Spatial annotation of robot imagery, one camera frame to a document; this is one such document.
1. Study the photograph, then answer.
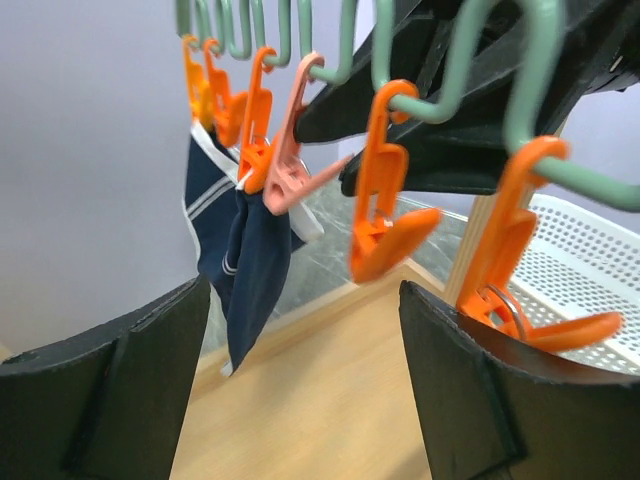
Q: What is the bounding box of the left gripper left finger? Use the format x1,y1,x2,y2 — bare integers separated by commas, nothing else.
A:
1,276,210,479

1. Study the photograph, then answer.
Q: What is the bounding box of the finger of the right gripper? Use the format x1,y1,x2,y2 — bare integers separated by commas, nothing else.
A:
338,74,580,196
294,1,520,144

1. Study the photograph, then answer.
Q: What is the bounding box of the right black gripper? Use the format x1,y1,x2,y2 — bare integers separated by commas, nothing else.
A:
548,0,639,95

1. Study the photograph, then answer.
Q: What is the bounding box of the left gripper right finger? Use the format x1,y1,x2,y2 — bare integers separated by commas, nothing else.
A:
399,281,639,479

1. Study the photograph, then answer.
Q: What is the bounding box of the green wire hanger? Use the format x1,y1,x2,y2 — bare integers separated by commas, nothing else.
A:
173,0,640,213

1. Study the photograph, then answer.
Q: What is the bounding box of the end orange clip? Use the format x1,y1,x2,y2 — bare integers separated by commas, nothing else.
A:
454,134,626,353

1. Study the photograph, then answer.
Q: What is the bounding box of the pink clip on green hanger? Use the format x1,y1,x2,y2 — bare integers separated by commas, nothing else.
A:
263,51,353,215

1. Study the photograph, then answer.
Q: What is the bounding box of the navy blue underwear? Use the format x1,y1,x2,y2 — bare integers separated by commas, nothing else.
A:
182,121,324,376

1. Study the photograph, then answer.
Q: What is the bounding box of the far orange clip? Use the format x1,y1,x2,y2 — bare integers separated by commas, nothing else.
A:
182,34,214,130

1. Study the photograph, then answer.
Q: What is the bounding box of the white perforated plastic basket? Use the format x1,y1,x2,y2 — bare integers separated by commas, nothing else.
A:
509,194,639,375

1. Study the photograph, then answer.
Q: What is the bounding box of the wooden clothes rack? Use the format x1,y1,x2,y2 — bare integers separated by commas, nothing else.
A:
0,119,566,480

